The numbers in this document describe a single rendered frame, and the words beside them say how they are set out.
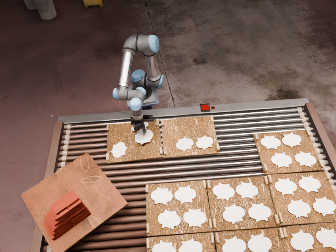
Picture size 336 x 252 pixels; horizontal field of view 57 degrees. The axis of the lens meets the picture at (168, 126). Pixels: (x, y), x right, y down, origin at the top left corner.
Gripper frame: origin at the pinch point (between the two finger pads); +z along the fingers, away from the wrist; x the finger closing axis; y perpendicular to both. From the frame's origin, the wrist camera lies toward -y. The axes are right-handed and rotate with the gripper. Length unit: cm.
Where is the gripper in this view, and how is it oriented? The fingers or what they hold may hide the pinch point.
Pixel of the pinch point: (143, 132)
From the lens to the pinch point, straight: 229.2
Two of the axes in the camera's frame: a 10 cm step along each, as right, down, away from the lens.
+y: -9.0, 3.7, -2.4
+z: 0.3, 6.0, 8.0
